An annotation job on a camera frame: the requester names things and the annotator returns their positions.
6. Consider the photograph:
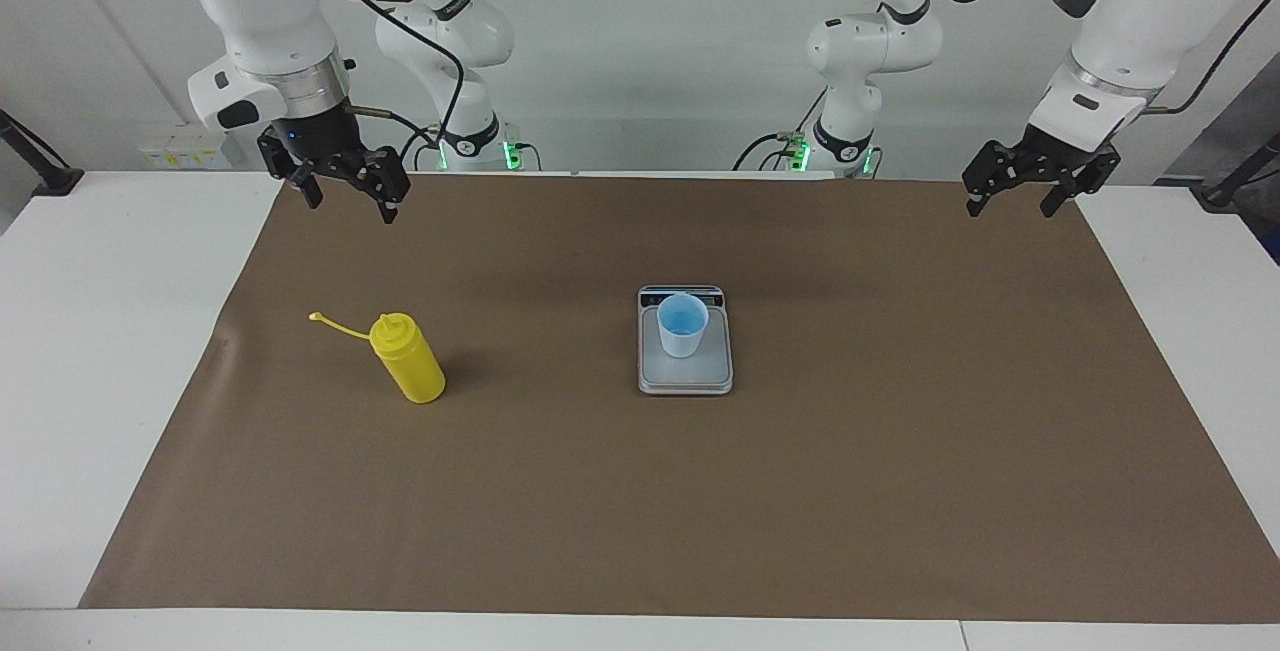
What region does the black base cable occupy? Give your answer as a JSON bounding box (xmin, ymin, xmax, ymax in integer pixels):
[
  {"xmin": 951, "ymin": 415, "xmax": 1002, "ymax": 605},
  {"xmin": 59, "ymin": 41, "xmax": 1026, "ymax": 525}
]
[{"xmin": 733, "ymin": 89, "xmax": 829, "ymax": 172}]

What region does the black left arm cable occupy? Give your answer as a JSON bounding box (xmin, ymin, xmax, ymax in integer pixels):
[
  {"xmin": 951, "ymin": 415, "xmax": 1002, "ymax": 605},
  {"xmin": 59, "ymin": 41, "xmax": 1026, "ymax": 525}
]
[{"xmin": 915, "ymin": 0, "xmax": 1280, "ymax": 118}]

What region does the yellow squeeze bottle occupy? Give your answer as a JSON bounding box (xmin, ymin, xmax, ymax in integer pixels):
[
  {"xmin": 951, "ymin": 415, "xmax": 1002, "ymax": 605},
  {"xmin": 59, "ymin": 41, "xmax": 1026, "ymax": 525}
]
[{"xmin": 309, "ymin": 311, "xmax": 447, "ymax": 404}]

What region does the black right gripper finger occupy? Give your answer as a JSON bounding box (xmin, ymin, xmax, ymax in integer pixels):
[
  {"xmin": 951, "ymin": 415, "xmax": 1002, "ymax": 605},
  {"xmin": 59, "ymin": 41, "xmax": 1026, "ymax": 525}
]
[
  {"xmin": 345, "ymin": 144, "xmax": 413, "ymax": 226},
  {"xmin": 257, "ymin": 126, "xmax": 327, "ymax": 211}
]

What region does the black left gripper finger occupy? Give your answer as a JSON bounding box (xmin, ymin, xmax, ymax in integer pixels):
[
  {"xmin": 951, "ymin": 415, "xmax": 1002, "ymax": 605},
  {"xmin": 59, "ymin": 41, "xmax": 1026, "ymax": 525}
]
[
  {"xmin": 961, "ymin": 139, "xmax": 1022, "ymax": 220},
  {"xmin": 1039, "ymin": 151, "xmax": 1122, "ymax": 220}
]

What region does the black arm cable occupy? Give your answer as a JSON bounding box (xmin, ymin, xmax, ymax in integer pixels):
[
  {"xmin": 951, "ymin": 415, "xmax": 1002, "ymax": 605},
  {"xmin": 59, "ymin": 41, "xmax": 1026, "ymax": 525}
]
[
  {"xmin": 915, "ymin": 0, "xmax": 1280, "ymax": 118},
  {"xmin": 305, "ymin": 0, "xmax": 467, "ymax": 172}
]

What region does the white wall power strip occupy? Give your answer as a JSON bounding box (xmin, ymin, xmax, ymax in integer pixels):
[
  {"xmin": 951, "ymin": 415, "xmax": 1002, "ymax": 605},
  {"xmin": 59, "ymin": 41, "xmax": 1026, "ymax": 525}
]
[{"xmin": 138, "ymin": 136, "xmax": 233, "ymax": 170}]

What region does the black clamp stand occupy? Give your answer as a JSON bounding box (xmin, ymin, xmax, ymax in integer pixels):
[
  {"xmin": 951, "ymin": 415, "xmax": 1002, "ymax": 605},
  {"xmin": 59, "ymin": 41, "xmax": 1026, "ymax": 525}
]
[
  {"xmin": 1190, "ymin": 131, "xmax": 1280, "ymax": 209},
  {"xmin": 0, "ymin": 109, "xmax": 84, "ymax": 197}
]

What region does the brown paper table mat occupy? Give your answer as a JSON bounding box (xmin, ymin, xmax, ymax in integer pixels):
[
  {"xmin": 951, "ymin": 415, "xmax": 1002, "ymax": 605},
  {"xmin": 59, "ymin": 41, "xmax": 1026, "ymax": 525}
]
[{"xmin": 78, "ymin": 171, "xmax": 1280, "ymax": 624}]

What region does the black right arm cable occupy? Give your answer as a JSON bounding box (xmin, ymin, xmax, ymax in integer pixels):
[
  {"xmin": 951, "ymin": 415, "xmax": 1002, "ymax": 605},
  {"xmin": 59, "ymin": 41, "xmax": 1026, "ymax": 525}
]
[{"xmin": 305, "ymin": 0, "xmax": 467, "ymax": 172}]

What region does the silver digital kitchen scale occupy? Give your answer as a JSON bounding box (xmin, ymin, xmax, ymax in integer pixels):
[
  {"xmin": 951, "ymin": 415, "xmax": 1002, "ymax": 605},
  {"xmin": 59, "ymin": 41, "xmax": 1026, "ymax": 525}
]
[{"xmin": 637, "ymin": 284, "xmax": 735, "ymax": 397}]

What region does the light blue plastic cup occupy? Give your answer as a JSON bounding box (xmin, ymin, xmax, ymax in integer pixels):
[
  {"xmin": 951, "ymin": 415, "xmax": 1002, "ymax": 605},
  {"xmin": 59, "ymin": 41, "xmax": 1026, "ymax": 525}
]
[{"xmin": 656, "ymin": 293, "xmax": 710, "ymax": 359}]

